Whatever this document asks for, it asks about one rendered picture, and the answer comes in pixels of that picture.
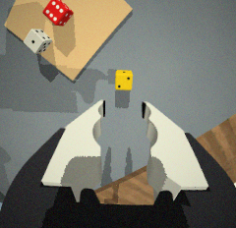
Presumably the tan flat mat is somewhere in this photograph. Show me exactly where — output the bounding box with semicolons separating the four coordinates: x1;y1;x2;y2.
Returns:
4;0;133;81

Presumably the white die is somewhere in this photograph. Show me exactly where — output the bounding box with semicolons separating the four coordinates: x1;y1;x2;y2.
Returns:
24;28;52;54

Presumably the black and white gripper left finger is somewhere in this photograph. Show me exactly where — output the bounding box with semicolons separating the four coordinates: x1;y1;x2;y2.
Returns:
0;100;105;228

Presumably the red die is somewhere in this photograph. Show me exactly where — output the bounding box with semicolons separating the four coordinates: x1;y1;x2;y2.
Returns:
43;0;74;26

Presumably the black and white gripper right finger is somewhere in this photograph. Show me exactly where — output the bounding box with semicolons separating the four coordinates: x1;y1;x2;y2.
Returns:
142;101;236;228

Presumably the yellow die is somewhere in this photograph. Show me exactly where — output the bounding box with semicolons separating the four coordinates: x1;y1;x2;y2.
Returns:
115;70;133;90

